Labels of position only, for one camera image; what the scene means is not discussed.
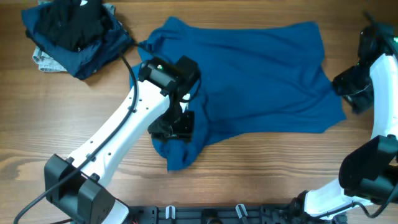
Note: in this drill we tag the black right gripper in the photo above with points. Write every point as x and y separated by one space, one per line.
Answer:
359 104

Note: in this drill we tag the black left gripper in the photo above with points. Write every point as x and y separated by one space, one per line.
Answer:
184 131

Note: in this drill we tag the teal blue polo shirt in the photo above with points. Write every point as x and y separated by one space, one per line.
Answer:
252 80

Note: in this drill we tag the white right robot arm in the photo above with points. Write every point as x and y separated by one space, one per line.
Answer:
366 178

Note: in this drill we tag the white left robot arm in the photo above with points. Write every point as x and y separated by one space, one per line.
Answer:
157 103

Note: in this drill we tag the navy folded garment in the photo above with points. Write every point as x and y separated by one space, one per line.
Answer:
89 60

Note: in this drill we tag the black folded garment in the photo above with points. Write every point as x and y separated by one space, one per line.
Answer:
73 24

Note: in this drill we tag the light grey folded garment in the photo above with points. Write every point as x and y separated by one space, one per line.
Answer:
45 62

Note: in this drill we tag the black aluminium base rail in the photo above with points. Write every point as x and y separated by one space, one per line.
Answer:
264 214

